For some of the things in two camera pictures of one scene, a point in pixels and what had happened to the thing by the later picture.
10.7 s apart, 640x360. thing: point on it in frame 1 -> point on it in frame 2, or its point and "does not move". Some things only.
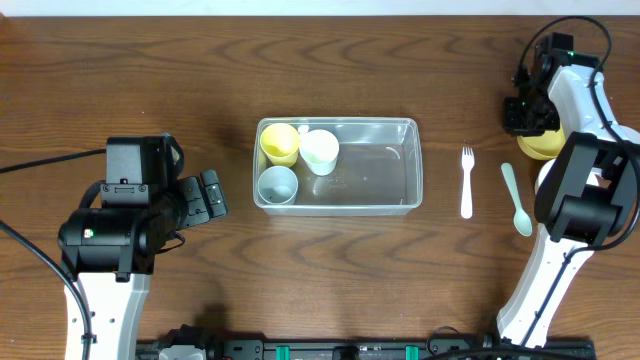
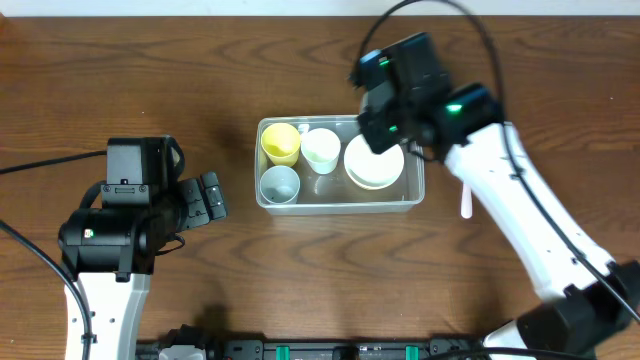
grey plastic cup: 278,185 does not move
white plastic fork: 467,158 does not move
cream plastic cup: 319,148 does not move
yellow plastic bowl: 543,147 -> 374,180
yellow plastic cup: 280,142 does not move
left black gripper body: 201,198 does not move
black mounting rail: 380,349 does not move
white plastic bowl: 596,132 -> 369,170
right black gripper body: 523,118 -> 376,132
